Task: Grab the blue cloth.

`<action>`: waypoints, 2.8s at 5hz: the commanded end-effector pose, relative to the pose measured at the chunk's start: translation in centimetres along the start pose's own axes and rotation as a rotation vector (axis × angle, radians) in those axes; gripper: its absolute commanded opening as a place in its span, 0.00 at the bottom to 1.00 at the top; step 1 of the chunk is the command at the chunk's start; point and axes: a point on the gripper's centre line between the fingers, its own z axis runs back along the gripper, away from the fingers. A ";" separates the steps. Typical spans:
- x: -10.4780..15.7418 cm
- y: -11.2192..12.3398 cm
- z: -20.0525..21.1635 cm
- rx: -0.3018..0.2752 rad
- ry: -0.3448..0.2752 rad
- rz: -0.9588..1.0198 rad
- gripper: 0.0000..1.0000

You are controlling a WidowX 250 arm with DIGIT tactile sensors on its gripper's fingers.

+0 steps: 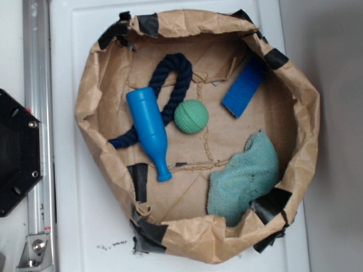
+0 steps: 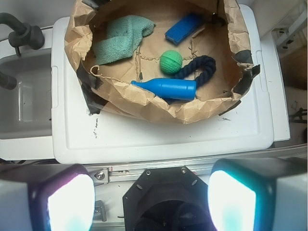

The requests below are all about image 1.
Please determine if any dark navy rope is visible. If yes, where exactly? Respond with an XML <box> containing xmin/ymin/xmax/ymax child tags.
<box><xmin>108</xmin><ymin>53</ymin><xmax>193</xmax><ymax>149</ymax></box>

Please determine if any metal corner bracket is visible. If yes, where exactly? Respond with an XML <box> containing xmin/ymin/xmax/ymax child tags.
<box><xmin>16</xmin><ymin>233</ymin><xmax>53</xmax><ymax>271</ymax></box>

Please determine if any green rubber ball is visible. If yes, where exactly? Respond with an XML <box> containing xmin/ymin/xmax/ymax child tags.
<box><xmin>174</xmin><ymin>100</ymin><xmax>209</xmax><ymax>134</ymax></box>

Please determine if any light blue terry cloth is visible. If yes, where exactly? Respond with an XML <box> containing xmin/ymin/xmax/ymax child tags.
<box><xmin>207</xmin><ymin>130</ymin><xmax>280</xmax><ymax>227</ymax></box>

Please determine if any aluminium extrusion rail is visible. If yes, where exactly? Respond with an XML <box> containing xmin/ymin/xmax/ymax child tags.
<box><xmin>22</xmin><ymin>1</ymin><xmax>59</xmax><ymax>271</ymax></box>

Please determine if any blue rectangular sponge block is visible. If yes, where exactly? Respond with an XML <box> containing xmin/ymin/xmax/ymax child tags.
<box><xmin>222</xmin><ymin>57</ymin><xmax>268</xmax><ymax>118</ymax></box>

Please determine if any brown paper bag bin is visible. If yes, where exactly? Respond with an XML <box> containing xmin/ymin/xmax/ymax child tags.
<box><xmin>75</xmin><ymin>10</ymin><xmax>320</xmax><ymax>264</ymax></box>

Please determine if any blue plastic bottle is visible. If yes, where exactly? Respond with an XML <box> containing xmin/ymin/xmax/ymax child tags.
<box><xmin>126</xmin><ymin>87</ymin><xmax>172</xmax><ymax>182</ymax></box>

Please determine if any white plastic tray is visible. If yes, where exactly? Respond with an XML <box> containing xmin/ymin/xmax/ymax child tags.
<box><xmin>50</xmin><ymin>1</ymin><xmax>310</xmax><ymax>271</ymax></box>

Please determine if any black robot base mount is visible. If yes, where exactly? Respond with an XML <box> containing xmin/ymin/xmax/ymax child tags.
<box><xmin>1</xmin><ymin>89</ymin><xmax>42</xmax><ymax>218</ymax></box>

